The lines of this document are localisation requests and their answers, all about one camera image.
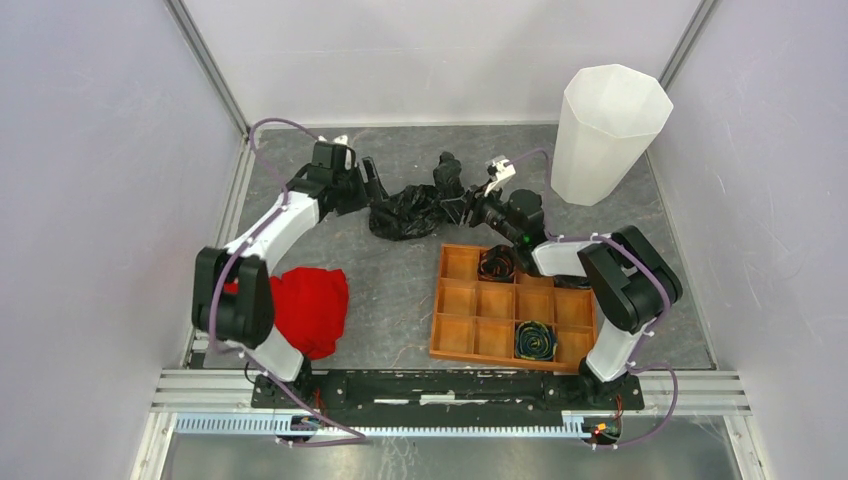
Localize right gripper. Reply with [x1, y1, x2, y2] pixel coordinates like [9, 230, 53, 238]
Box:
[441, 178, 521, 245]

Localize black trash bag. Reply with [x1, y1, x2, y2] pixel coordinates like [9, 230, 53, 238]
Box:
[368, 151, 468, 241]

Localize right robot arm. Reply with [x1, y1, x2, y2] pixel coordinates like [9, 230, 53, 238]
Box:
[459, 186, 683, 408]

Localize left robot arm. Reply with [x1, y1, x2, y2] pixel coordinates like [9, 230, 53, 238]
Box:
[191, 135, 382, 408]

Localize white trash bin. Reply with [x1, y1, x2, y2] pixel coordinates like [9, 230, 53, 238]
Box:
[550, 64, 673, 206]

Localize rolled sock orange stripes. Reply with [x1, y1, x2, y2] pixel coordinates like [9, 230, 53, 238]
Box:
[477, 244, 517, 284]

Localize wooden compartment tray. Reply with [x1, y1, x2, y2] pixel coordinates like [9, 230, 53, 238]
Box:
[429, 244, 600, 374]

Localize rolled sock dark green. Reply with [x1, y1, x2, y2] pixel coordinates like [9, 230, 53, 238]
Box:
[554, 275, 591, 290]

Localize rolled sock yellow blue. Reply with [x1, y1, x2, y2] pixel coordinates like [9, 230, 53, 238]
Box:
[514, 321, 558, 362]

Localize red cloth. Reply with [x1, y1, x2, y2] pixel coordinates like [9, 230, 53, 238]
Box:
[269, 267, 350, 361]

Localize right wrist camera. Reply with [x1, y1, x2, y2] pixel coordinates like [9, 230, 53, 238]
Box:
[483, 155, 516, 196]

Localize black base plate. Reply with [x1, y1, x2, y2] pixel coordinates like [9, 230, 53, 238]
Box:
[289, 369, 645, 428]

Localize white slotted cable duct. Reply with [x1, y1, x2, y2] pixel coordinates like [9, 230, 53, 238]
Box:
[174, 413, 590, 440]

